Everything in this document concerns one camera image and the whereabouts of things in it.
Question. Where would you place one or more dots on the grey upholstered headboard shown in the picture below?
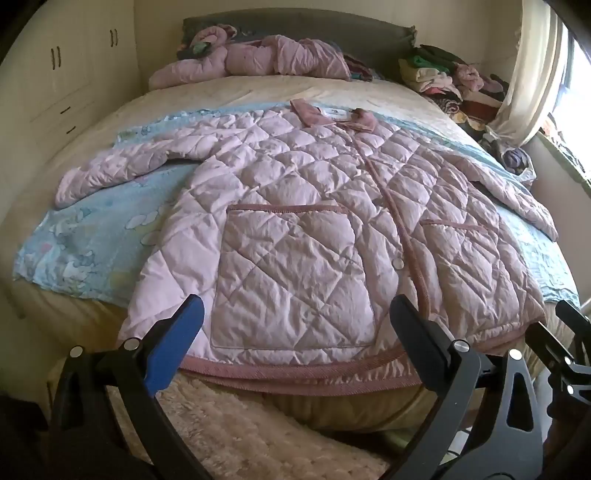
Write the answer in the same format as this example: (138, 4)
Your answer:
(323, 23)

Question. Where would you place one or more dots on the crumpled pink padded jacket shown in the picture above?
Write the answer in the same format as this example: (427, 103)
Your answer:
(286, 57)

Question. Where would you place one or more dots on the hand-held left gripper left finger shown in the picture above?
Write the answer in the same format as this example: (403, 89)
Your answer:
(175, 341)

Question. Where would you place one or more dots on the window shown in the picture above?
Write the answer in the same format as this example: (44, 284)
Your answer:
(577, 115)

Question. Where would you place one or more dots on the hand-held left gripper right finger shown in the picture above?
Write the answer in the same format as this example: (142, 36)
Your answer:
(418, 344)

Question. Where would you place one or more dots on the pink quilted coat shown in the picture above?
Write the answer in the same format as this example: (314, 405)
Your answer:
(304, 207)

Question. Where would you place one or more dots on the pile of folded clothes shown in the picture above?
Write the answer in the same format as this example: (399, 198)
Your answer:
(438, 76)

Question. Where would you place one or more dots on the light blue printed blanket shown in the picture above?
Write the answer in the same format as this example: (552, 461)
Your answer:
(92, 230)

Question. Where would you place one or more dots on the cream built-in wardrobe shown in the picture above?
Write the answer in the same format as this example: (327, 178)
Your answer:
(55, 69)

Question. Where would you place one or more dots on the dark crumpled cloth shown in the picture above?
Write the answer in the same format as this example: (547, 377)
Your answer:
(515, 159)

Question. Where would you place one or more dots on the beige fluffy rug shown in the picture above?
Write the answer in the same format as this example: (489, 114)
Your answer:
(240, 438)

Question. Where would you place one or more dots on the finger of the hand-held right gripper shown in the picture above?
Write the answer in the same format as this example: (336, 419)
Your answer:
(572, 325)
(549, 348)

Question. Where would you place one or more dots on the bed with cream sheet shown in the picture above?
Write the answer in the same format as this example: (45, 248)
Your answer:
(240, 92)

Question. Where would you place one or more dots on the cream curtain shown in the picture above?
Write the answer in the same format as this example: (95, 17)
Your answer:
(531, 83)

